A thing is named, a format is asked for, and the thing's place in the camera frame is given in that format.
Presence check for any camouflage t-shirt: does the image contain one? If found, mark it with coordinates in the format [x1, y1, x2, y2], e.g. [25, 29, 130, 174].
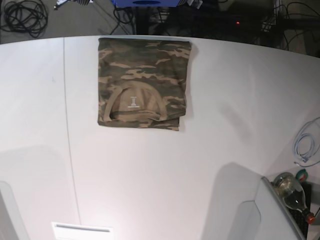
[97, 38, 192, 131]

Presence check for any black power strip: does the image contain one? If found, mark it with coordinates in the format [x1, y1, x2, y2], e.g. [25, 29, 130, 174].
[225, 17, 249, 27]

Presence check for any white coiled cable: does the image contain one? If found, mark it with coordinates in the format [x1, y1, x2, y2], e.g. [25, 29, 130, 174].
[292, 119, 320, 167]

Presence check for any black coiled floor cable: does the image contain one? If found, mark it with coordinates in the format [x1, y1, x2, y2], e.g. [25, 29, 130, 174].
[2, 0, 49, 39]

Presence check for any clear plastic bottle red cap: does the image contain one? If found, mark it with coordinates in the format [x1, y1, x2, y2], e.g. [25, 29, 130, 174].
[273, 172, 316, 225]

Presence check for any green tape roll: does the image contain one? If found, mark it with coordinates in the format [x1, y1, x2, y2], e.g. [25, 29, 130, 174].
[295, 169, 308, 183]

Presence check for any blue box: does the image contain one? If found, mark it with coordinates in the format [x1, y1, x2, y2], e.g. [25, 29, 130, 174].
[111, 0, 184, 8]

